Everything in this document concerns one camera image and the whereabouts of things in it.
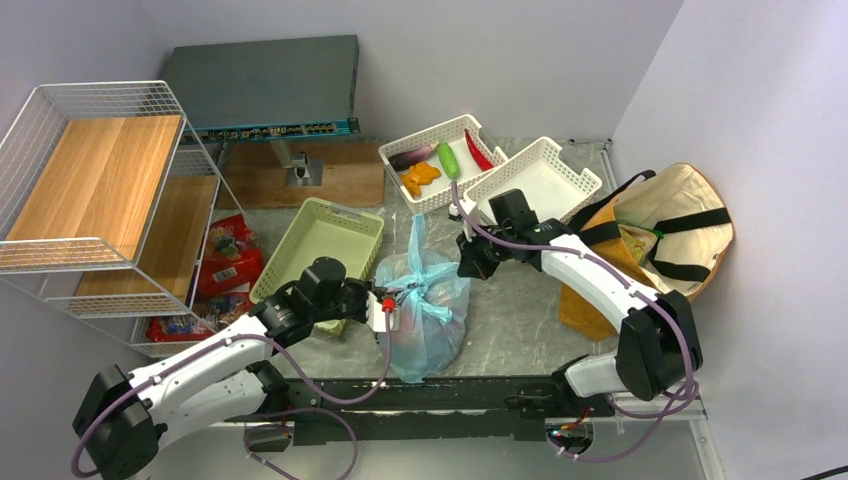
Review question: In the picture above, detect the blue printed plastic grocery bag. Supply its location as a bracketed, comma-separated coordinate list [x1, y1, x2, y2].
[375, 214, 471, 383]

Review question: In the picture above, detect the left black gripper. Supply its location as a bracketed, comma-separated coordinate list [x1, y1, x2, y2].
[311, 276, 385, 322]

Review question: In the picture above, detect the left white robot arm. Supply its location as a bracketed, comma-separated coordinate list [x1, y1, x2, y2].
[71, 257, 396, 479]

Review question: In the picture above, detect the yellow canvas tote bag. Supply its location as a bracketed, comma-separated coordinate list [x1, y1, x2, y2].
[567, 163, 734, 300]

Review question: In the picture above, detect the purple toy eggplant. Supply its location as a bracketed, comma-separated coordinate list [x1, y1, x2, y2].
[388, 145, 436, 172]

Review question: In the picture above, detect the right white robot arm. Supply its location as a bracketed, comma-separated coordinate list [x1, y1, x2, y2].
[449, 184, 703, 415]

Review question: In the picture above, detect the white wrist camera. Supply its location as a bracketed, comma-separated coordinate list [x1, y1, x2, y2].
[448, 200, 474, 222]
[366, 294, 400, 333]

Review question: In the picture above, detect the red snack packet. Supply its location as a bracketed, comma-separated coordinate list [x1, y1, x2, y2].
[196, 214, 264, 298]

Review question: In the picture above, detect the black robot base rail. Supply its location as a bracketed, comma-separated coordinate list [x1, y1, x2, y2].
[240, 375, 613, 446]

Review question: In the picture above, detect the green toy cucumber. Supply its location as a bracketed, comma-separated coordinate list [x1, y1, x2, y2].
[436, 142, 461, 180]

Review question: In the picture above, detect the empty white plastic basket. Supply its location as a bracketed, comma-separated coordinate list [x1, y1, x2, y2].
[461, 136, 603, 225]

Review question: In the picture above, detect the white wire shelf rack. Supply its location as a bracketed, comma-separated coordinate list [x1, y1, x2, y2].
[1, 80, 234, 358]

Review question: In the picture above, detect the orange toy ginger root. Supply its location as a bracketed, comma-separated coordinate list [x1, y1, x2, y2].
[399, 162, 442, 197]

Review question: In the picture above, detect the white basket with vegetables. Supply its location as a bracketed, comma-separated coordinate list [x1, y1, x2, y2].
[378, 114, 507, 214]

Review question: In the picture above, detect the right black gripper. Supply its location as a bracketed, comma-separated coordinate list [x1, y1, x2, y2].
[458, 221, 515, 280]

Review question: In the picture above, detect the light green plastic basket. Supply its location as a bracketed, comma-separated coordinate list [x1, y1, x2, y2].
[249, 197, 384, 304]

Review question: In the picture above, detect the red toy chili pepper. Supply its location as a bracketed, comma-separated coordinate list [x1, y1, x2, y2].
[464, 129, 495, 172]

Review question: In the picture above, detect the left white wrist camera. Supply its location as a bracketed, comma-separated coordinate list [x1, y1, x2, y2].
[366, 294, 400, 333]

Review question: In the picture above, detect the grey metal camera stand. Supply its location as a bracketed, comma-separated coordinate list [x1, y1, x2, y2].
[269, 140, 324, 187]

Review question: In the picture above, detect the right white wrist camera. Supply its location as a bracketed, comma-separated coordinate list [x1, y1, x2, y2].
[448, 200, 474, 222]

